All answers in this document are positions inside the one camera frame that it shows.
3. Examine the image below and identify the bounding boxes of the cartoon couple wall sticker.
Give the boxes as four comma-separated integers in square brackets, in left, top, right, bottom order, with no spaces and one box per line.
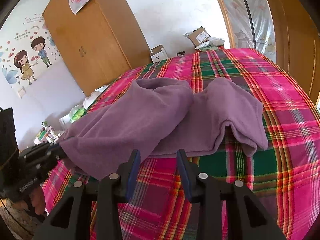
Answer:
[1,14,62,94]

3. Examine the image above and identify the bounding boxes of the person's left hand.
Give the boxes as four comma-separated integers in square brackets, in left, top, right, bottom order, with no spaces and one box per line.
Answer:
[29,185,46,215]

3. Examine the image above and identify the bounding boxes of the small white cardboard box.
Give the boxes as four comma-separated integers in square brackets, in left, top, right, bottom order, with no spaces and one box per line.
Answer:
[150,44,168,63]

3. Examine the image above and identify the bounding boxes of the grey drawer cabinet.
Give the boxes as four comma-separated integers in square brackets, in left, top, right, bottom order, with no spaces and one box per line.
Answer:
[33,121,65,145]

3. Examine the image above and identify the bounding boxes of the wooden wardrobe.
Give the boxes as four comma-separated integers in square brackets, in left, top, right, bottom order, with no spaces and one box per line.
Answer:
[43,0,152,96]

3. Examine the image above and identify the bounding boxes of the wooden door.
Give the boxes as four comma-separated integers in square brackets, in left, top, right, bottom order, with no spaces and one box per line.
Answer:
[267,0,319,103]

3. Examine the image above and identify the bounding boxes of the brown cardboard box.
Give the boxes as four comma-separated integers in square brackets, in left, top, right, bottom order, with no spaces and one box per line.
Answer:
[184,27,210,46]

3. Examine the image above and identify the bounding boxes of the pink plaid bed cover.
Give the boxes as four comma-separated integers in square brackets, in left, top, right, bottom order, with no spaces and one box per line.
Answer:
[41,48,320,240]

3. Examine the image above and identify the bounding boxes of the left floral sleeve forearm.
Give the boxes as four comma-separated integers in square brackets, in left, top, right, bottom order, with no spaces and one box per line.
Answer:
[1,199,40,239]

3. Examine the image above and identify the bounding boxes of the purple fleece sweater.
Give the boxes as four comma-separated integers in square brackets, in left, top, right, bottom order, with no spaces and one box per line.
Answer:
[59,77,268,180]

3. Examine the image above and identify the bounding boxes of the green tissue pack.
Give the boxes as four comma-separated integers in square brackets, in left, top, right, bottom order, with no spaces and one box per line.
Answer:
[69,105,86,124]

